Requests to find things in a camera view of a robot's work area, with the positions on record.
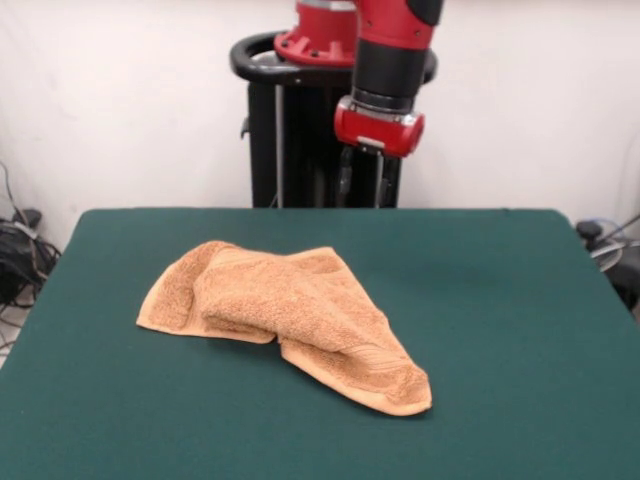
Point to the dark green table cloth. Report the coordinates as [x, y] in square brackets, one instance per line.
[500, 350]

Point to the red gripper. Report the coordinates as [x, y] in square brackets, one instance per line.
[380, 132]

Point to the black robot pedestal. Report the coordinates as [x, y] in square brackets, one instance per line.
[300, 150]

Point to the grey round stand foot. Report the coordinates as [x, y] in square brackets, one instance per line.
[607, 257]

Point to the black plug device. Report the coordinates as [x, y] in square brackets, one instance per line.
[589, 229]

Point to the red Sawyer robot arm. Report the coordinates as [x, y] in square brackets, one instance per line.
[390, 45]

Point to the black power brick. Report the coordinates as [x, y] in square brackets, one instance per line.
[30, 216]

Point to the tan terry towel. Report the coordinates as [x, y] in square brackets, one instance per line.
[300, 305]

